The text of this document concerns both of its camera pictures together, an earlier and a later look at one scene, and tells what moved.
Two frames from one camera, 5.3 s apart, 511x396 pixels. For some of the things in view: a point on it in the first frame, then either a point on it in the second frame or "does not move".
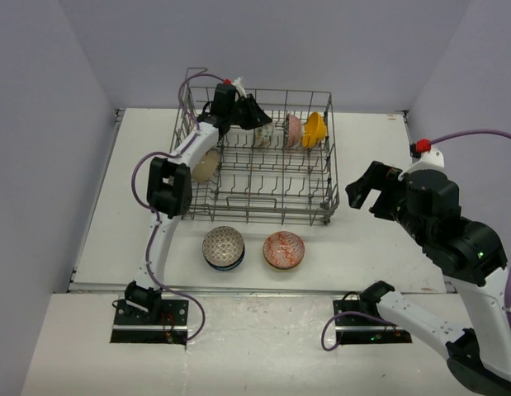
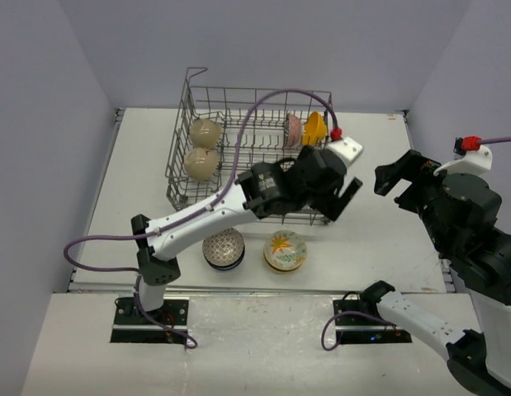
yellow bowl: (314, 131) does not move
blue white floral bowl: (224, 268) does not move
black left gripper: (256, 117) to (326, 203)
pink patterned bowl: (295, 130) does not move
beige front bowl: (205, 167) does not move
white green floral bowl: (264, 134) to (285, 249)
